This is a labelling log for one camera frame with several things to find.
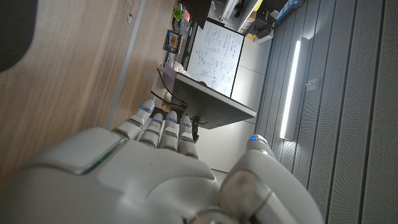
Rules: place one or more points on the white shelf unit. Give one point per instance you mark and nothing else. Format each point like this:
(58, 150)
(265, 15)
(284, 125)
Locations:
(231, 9)

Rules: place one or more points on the black glasses case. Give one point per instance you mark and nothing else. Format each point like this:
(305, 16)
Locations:
(15, 31)

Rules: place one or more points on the computer monitor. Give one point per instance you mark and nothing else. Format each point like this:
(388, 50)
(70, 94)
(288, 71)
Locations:
(211, 105)

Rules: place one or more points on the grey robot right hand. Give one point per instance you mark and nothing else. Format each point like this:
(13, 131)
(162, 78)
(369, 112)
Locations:
(140, 174)

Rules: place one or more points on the ceiling light strip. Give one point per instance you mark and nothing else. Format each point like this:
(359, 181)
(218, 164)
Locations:
(289, 93)

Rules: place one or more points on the whiteboard with blue writing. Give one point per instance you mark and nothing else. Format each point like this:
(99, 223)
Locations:
(214, 56)

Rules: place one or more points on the small green object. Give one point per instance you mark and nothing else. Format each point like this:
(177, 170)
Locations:
(178, 14)

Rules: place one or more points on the small paper note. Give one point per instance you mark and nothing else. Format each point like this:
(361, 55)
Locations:
(169, 71)

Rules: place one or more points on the small blue yellow box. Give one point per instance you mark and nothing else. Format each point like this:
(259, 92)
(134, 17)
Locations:
(173, 41)

